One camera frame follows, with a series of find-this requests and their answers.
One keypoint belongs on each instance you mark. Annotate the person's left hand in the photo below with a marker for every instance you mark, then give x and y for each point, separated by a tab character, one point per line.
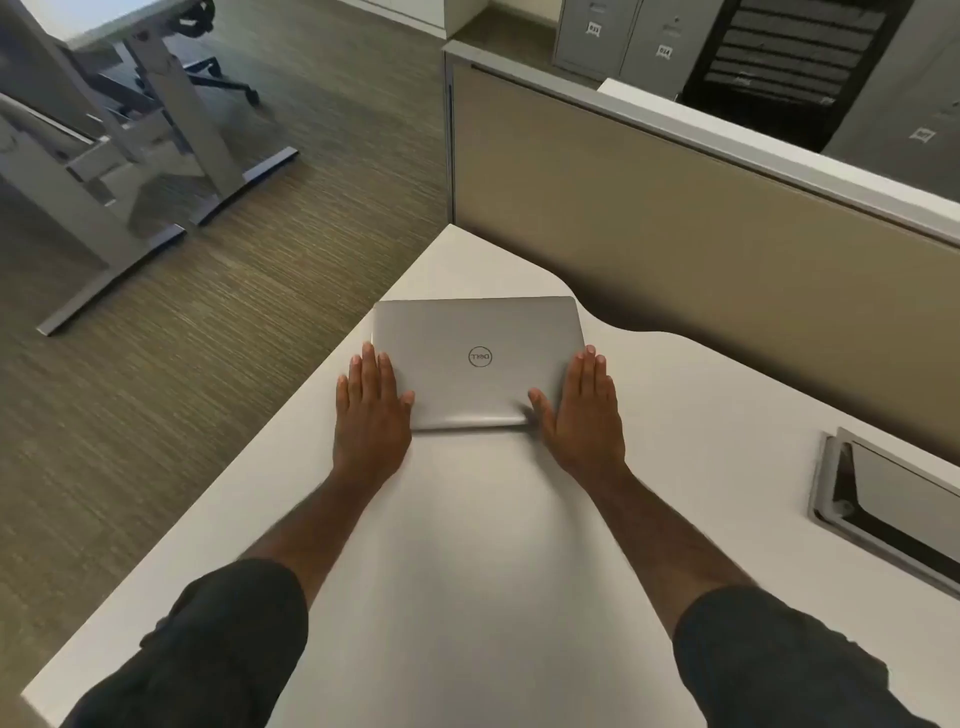
371	427

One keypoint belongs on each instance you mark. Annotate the person's right hand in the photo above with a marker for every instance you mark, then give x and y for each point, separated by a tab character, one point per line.
589	427

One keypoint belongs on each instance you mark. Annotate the person's right little finger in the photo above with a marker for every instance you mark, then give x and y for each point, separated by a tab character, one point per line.
613	391

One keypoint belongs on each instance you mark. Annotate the person's right middle finger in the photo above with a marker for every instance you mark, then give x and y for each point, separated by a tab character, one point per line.
589	367

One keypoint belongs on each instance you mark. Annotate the person's left thumb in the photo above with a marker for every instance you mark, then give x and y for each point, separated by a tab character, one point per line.
406	400

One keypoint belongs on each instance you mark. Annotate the person's left little finger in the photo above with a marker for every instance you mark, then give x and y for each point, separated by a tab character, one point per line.
343	394

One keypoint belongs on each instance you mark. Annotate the person's left middle finger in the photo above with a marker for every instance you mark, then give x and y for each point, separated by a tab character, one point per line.
369	366

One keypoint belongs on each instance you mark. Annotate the person's right thumb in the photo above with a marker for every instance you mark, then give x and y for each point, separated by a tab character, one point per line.
540	407

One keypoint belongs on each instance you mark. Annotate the silver laptop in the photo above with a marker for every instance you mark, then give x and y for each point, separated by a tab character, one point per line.
480	330

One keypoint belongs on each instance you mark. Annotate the person's left forearm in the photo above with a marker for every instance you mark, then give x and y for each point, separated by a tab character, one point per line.
330	517

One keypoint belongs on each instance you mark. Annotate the person's right forearm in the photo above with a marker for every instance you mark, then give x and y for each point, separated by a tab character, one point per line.
652	525

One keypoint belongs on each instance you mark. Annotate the beige desk partition panel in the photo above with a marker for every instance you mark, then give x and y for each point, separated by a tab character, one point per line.
675	217

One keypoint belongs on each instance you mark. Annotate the dark grey shirt sleeve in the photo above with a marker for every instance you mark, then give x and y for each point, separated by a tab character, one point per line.
202	645
780	660

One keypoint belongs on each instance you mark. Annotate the white desk with grey legs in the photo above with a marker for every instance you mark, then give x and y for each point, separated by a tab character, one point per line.
180	112
67	187

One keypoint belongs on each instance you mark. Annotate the grey filing cabinet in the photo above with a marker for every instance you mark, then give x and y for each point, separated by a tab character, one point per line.
592	34
667	41

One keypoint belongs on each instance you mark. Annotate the black office chair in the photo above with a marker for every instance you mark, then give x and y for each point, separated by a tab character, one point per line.
210	71

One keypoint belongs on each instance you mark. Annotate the black shelf rack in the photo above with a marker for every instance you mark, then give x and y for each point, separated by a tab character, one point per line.
795	60

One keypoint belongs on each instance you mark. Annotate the light grey storage cabinet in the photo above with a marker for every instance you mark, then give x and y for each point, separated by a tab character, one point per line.
911	97

